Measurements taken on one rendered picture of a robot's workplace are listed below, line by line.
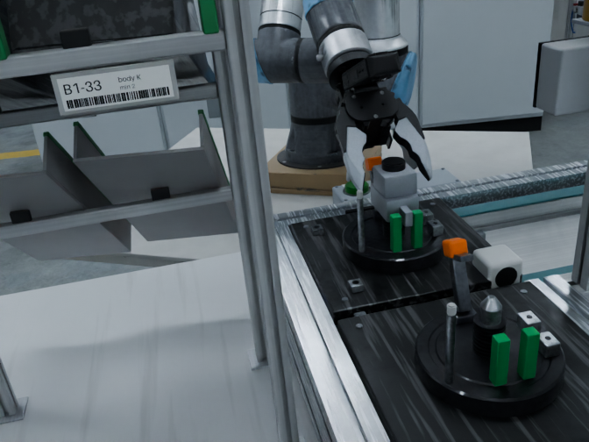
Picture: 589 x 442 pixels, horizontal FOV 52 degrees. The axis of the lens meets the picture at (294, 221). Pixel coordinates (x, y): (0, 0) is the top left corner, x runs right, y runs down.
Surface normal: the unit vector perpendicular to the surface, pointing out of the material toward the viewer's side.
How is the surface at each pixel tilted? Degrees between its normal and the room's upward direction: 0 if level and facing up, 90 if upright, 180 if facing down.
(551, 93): 90
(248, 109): 90
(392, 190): 90
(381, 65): 67
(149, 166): 135
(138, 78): 90
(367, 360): 0
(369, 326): 0
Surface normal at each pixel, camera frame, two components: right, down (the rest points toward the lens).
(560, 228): -0.09, -0.89
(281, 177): -0.29, 0.46
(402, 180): 0.21, 0.43
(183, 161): 0.09, 0.95
